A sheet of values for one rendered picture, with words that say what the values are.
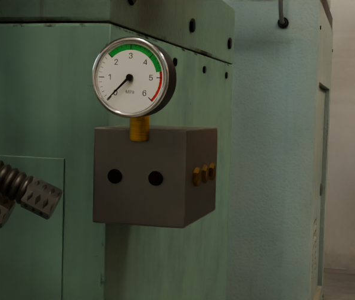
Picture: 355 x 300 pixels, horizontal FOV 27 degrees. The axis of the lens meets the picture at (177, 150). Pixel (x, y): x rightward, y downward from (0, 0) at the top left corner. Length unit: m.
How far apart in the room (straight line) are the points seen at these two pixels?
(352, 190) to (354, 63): 0.50
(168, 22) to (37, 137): 0.23
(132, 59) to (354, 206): 2.52
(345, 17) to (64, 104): 2.46
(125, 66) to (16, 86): 0.14
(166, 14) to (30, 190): 0.32
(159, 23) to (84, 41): 0.16
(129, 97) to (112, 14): 0.11
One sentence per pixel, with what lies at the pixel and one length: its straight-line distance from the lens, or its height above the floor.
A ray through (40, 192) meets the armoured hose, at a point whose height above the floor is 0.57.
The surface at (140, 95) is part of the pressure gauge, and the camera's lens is 0.58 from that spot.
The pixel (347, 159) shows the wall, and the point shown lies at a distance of 3.05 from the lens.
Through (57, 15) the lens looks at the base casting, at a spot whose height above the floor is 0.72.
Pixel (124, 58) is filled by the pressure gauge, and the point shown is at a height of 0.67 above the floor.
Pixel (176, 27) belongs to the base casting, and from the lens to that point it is 0.86.
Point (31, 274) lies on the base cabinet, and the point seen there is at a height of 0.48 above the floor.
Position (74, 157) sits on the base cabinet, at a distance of 0.67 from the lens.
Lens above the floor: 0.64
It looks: 3 degrees down
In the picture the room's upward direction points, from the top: 2 degrees clockwise
